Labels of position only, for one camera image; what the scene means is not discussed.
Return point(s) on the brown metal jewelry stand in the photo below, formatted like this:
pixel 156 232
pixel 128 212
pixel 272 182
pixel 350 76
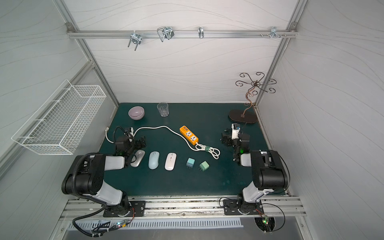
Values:
pixel 248 116

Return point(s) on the metal u-bolt hook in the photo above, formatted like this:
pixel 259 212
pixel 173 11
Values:
pixel 135 40

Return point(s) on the orange power strip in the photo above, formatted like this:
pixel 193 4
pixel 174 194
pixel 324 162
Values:
pixel 191 137

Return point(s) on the light blue wireless mouse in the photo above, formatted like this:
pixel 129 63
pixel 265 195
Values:
pixel 154 160

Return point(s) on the silver wireless mouse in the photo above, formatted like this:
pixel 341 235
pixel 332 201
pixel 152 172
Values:
pixel 137 159

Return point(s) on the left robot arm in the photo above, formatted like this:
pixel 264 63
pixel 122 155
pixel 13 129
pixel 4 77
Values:
pixel 85 179

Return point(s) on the white wire basket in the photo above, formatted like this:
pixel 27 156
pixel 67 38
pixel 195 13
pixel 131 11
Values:
pixel 59 124

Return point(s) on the right metal bracket hook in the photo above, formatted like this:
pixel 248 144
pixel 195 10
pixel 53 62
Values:
pixel 273 34

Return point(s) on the white vented cable duct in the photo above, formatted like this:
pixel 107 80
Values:
pixel 153 224

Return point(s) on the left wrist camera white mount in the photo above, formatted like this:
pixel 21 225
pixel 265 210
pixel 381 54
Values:
pixel 129 131

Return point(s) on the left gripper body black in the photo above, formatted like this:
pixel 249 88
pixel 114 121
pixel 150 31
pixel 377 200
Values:
pixel 137 144

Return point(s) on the metal clamp hook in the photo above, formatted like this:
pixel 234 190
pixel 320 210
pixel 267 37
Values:
pixel 165 33

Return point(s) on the small metal ring hook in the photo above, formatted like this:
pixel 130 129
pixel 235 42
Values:
pixel 201 32

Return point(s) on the white wireless mouse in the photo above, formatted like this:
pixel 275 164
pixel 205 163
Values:
pixel 170 161

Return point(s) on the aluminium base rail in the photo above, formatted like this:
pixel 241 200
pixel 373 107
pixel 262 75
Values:
pixel 162 207

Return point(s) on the aluminium crossbar rail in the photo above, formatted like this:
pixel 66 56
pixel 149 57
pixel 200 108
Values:
pixel 179 34

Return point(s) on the clear glass cup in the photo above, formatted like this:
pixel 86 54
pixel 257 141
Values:
pixel 163 109

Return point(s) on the mint green charger plug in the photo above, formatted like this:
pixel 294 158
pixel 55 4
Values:
pixel 190 163

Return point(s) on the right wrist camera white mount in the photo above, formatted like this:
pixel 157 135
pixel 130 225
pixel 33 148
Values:
pixel 235 131

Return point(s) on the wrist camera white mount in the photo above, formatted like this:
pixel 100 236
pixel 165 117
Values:
pixel 235 131
pixel 129 131

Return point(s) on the pink bowl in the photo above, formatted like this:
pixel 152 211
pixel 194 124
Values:
pixel 136 113

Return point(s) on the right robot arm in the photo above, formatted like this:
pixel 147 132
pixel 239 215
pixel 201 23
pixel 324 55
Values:
pixel 268 174

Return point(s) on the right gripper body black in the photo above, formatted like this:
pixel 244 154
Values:
pixel 228 139

